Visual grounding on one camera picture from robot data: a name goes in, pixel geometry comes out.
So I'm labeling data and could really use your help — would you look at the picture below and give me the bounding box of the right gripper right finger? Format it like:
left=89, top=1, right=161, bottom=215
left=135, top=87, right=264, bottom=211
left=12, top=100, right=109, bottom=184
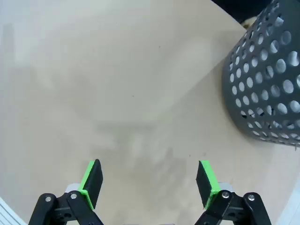
left=195, top=160, right=272, bottom=225

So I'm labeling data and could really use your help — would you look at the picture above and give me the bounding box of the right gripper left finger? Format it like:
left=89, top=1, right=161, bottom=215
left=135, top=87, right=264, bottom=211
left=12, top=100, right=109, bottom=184
left=28, top=159, right=105, bottom=225

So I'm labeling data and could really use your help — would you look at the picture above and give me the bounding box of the dark grey perforated basket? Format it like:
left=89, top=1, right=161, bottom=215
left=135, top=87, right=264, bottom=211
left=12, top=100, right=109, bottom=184
left=222, top=0, right=300, bottom=148

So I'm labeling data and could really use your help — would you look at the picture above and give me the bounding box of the ribbed aluminium base plate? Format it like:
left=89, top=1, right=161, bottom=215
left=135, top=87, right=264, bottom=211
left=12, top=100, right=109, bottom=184
left=0, top=197, right=27, bottom=225

